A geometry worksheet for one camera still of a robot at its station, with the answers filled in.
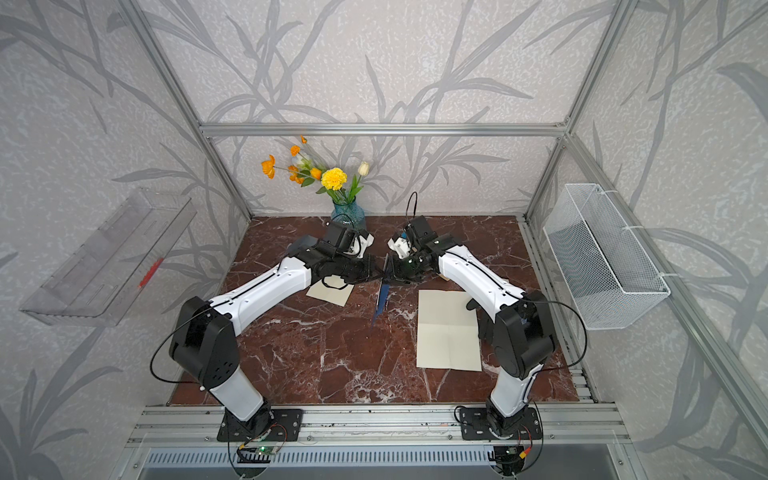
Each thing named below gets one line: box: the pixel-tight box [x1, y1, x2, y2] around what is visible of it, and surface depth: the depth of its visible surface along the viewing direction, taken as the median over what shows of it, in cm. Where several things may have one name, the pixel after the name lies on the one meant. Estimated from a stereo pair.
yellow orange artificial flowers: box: [261, 136, 370, 205], surface depth 98 cm
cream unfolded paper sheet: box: [416, 290, 482, 371], surface depth 91 cm
